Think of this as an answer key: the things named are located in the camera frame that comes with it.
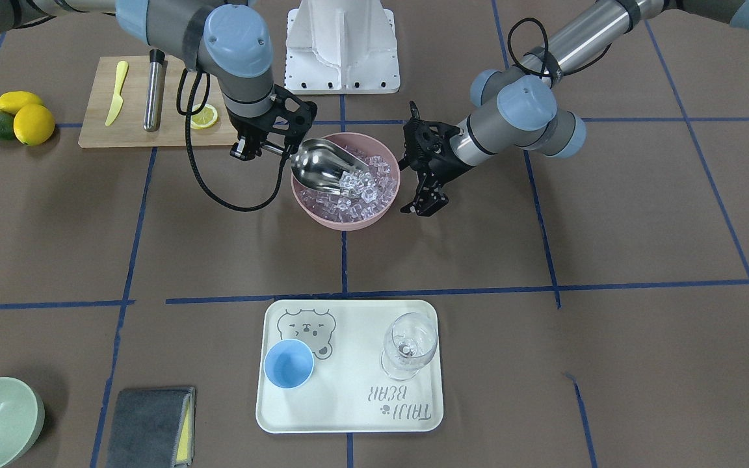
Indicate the pink bowl of ice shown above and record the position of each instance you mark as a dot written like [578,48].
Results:
[378,188]

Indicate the steel ice scoop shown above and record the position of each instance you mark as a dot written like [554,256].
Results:
[322,165]

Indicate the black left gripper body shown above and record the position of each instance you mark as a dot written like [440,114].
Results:
[437,158]

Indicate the lemon slice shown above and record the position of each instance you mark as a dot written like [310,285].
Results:
[203,117]

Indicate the cream serving tray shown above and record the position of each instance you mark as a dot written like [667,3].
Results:
[348,390]

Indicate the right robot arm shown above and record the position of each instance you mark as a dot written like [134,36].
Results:
[226,39]

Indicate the yellow lemon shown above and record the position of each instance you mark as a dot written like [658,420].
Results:
[33,125]
[12,102]

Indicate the yellow lemon back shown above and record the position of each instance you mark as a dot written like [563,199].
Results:
[12,102]

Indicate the yellow plastic knife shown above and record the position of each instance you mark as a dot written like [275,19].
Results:
[116,104]

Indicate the grey folded cloth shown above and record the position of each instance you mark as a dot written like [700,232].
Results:
[153,427]

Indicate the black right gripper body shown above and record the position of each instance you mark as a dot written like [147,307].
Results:
[249,136]

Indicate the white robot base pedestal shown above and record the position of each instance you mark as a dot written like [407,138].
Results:
[341,47]

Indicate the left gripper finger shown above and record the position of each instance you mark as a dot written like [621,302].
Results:
[415,206]
[431,200]

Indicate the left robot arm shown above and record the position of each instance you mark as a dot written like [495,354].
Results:
[516,107]

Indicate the yellow lemon front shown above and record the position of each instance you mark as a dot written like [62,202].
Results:
[33,125]

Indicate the wooden cutting board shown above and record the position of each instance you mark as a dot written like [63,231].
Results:
[127,131]

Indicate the steel rolling pin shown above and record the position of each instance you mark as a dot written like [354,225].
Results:
[154,100]

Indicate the clear wine glass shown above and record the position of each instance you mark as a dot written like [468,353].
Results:
[409,344]

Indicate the blue plastic cup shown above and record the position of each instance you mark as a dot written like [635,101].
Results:
[289,364]

